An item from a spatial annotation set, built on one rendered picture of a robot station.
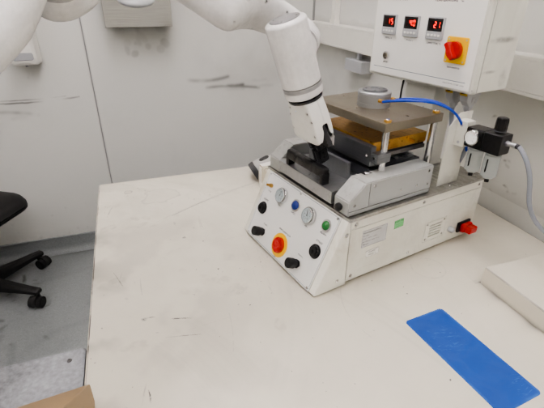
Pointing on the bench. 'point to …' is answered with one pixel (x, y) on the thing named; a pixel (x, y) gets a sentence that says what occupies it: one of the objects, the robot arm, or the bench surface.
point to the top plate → (384, 109)
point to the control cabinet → (447, 58)
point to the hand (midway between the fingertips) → (320, 154)
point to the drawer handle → (308, 165)
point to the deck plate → (398, 201)
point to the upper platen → (400, 138)
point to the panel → (294, 228)
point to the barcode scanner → (258, 164)
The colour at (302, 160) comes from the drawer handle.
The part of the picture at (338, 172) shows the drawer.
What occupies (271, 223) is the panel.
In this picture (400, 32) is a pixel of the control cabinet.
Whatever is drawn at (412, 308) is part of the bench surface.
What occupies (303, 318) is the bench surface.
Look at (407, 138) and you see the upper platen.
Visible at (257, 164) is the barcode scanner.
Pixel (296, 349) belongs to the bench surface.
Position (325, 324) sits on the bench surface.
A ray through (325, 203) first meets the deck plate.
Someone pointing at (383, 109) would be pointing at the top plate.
